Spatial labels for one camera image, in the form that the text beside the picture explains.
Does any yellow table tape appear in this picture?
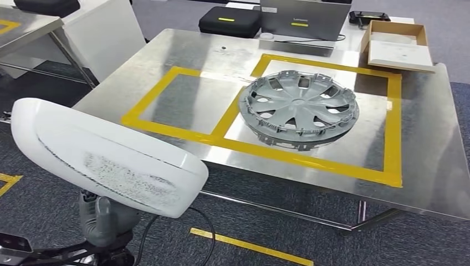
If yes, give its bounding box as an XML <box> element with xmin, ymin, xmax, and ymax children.
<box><xmin>0</xmin><ymin>19</ymin><xmax>22</xmax><ymax>35</ymax></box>

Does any black case yellow label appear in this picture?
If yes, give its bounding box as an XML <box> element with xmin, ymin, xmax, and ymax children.
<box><xmin>198</xmin><ymin>6</ymin><xmax>263</xmax><ymax>39</ymax></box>

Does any brown cardboard box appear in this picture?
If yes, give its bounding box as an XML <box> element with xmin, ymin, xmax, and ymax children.
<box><xmin>360</xmin><ymin>20</ymin><xmax>430</xmax><ymax>55</ymax></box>

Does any grey wheel hubcap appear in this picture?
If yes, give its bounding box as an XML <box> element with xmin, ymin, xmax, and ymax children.
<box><xmin>238</xmin><ymin>70</ymin><xmax>361</xmax><ymax>152</ymax></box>

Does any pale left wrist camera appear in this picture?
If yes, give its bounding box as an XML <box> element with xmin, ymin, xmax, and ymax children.
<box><xmin>0</xmin><ymin>232</ymin><xmax>34</xmax><ymax>266</ymax></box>

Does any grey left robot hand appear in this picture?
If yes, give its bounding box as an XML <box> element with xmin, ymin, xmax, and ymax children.
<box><xmin>79</xmin><ymin>190</ymin><xmax>141</xmax><ymax>247</ymax></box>

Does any steel side table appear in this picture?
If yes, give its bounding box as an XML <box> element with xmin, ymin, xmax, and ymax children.
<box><xmin>0</xmin><ymin>5</ymin><xmax>100</xmax><ymax>89</ymax></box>

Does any black laptop cable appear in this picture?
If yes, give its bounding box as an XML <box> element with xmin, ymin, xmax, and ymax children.
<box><xmin>273</xmin><ymin>33</ymin><xmax>346</xmax><ymax>44</ymax></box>

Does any white cabinet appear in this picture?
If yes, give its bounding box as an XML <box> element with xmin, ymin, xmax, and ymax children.
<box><xmin>0</xmin><ymin>0</ymin><xmax>147</xmax><ymax>83</ymax></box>

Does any white curved plastic part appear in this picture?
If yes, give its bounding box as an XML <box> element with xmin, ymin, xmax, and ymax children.
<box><xmin>10</xmin><ymin>97</ymin><xmax>210</xmax><ymax>219</ymax></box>

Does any black carrying case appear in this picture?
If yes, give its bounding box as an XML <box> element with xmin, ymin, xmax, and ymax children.
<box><xmin>14</xmin><ymin>0</ymin><xmax>81</xmax><ymax>18</ymax></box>

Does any yellow floor tape strip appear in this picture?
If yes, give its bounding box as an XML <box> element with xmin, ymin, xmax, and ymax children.
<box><xmin>190</xmin><ymin>227</ymin><xmax>315</xmax><ymax>266</ymax></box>
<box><xmin>0</xmin><ymin>172</ymin><xmax>23</xmax><ymax>197</ymax></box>

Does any steel workbench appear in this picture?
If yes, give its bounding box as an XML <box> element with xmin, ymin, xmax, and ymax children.
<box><xmin>71</xmin><ymin>28</ymin><xmax>470</xmax><ymax>234</ymax></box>

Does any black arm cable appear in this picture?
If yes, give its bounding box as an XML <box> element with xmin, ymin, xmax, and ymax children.
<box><xmin>132</xmin><ymin>207</ymin><xmax>217</xmax><ymax>266</ymax></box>

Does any grey laptop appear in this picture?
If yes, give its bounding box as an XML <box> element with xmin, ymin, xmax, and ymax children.
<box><xmin>258</xmin><ymin>0</ymin><xmax>353</xmax><ymax>58</ymax></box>

